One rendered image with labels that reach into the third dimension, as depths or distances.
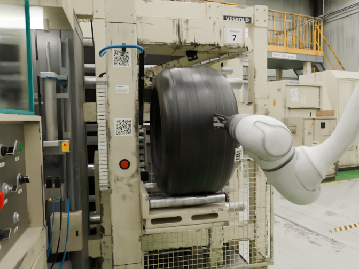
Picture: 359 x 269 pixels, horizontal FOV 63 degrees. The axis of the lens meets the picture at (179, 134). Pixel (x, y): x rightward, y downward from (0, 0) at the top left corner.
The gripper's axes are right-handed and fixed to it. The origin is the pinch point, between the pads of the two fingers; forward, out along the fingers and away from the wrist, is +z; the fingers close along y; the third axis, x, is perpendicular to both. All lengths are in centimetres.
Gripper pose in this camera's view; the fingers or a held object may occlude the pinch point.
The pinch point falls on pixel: (218, 118)
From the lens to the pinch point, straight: 107.7
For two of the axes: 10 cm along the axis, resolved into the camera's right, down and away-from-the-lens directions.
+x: -0.1, 9.8, 1.9
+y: -9.8, 0.3, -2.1
